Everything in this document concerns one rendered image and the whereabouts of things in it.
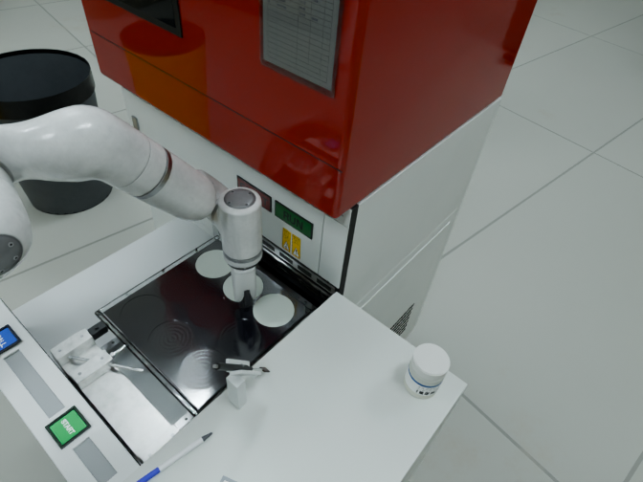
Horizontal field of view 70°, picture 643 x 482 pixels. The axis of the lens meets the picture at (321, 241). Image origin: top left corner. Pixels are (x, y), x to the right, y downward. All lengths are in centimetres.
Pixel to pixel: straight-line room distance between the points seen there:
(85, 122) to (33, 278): 202
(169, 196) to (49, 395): 48
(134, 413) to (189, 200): 49
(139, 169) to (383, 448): 63
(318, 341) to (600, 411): 164
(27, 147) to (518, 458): 194
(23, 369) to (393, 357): 74
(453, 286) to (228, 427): 180
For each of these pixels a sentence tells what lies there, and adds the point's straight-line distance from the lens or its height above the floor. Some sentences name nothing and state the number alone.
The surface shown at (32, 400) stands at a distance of 106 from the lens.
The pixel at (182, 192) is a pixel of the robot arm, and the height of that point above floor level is 134.
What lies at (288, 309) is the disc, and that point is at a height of 90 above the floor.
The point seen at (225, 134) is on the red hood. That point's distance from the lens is 102.
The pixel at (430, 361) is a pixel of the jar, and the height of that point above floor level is 106.
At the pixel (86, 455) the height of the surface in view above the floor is 96.
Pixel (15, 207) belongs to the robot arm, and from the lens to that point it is 66.
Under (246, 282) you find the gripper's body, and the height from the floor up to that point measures 104.
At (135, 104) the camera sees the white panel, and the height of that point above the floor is 114.
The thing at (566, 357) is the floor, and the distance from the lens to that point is 251.
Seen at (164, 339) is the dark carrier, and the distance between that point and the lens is 112.
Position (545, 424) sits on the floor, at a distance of 226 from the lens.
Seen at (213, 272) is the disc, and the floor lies 90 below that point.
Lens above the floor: 181
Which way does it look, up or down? 45 degrees down
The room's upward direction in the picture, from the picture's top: 6 degrees clockwise
